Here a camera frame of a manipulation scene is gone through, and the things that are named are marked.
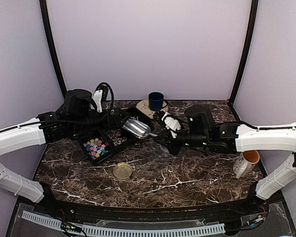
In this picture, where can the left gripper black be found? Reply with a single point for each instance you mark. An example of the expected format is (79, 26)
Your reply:
(117, 124)

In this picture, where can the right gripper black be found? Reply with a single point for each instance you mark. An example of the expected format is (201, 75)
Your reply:
(166, 136)

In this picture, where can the clear plastic jar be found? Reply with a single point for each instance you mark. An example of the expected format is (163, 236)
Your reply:
(163, 148)

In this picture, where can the metal scoop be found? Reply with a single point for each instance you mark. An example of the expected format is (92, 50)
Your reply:
(138, 129)

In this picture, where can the black three-compartment candy tray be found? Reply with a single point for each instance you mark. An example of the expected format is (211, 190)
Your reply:
(104, 143)

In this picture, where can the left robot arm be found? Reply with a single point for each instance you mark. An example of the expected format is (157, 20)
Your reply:
(77, 117)

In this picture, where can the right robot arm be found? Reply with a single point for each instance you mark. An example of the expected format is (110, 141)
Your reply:
(230, 138)

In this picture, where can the beige ceramic plate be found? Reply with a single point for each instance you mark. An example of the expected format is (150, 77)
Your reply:
(143, 107)

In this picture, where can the dark blue mug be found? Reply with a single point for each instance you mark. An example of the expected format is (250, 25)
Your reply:
(156, 101)

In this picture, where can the gold jar lid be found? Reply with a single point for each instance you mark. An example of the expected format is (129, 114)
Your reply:
(122, 170)

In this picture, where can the white mug yellow inside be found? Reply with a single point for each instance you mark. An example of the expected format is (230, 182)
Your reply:
(245, 163)

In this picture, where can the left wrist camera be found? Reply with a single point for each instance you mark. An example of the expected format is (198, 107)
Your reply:
(99, 96)

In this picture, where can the white slotted cable duct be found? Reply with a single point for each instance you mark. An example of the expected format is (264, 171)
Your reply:
(94, 231)

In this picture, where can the left black frame post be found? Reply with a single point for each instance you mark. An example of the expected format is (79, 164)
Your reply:
(51, 46)

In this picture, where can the black frame post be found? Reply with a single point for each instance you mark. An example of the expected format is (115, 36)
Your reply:
(245, 51)
(51, 46)

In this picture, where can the right black frame post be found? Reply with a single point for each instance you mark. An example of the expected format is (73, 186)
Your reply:
(245, 51)

